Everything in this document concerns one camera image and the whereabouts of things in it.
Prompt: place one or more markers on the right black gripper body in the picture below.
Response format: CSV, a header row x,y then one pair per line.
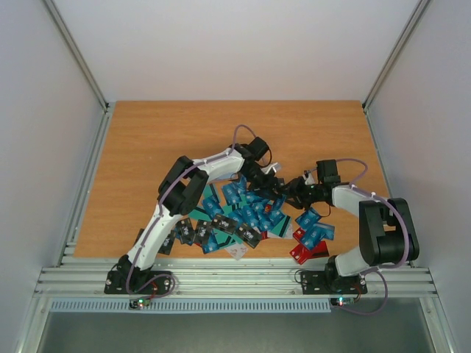
x,y
301,191

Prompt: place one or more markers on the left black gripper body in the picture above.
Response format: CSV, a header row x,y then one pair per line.
x,y
260,182

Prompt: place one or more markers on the black vip membership card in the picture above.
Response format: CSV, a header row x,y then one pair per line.
x,y
249,235

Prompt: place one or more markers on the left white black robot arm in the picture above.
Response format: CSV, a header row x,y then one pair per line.
x,y
180,192

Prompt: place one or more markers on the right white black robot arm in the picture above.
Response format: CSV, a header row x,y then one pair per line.
x,y
386,236

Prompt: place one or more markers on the blue card right edge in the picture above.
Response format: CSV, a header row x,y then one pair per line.
x,y
318,232

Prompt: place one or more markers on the red card front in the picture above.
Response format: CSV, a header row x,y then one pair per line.
x,y
301,254

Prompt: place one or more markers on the red card magnetic stripe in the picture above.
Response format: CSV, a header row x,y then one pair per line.
x,y
320,250

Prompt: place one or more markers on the white card with red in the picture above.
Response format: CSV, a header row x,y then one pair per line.
x,y
237,250

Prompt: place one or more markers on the teal card magnetic stripe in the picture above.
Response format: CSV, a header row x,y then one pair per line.
x,y
199,213

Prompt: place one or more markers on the right small circuit board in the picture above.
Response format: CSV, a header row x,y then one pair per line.
x,y
342,301

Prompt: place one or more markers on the small circuit board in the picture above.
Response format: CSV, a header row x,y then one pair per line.
x,y
342,301
140,303

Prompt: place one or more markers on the left small circuit board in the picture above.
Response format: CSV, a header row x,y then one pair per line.
x,y
140,303

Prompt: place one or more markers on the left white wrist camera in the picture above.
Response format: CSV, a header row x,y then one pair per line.
x,y
272,169

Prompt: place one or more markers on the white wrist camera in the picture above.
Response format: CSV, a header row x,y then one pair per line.
x,y
308,178
272,169

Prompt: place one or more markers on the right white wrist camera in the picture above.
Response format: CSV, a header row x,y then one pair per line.
x,y
308,178

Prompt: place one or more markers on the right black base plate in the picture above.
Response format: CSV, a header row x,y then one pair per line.
x,y
319,282

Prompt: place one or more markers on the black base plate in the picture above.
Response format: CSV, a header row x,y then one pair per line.
x,y
319,282
158,283

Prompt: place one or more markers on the grey slotted cable duct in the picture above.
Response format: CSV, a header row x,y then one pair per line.
x,y
193,306

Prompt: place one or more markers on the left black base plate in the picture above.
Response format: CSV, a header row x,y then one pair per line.
x,y
158,283

